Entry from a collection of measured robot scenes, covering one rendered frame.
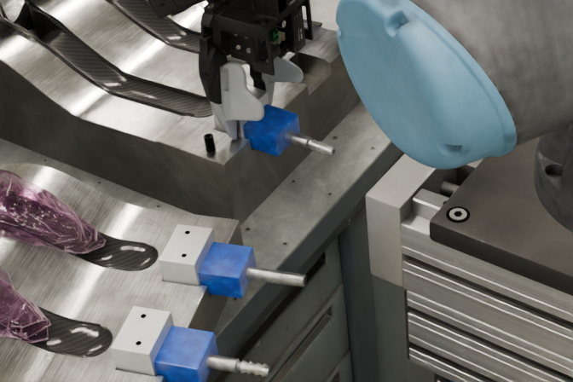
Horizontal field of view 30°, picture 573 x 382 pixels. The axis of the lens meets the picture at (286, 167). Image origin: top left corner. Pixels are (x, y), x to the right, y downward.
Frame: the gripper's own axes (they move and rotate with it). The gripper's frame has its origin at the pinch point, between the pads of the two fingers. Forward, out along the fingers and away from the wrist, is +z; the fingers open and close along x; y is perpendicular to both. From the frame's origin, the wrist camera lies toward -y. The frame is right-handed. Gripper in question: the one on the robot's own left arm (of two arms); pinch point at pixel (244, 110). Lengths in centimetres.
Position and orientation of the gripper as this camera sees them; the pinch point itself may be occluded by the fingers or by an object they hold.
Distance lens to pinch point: 111.2
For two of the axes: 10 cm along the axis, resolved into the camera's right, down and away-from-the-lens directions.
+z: 1.0, 7.7, 6.3
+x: 5.5, -5.7, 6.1
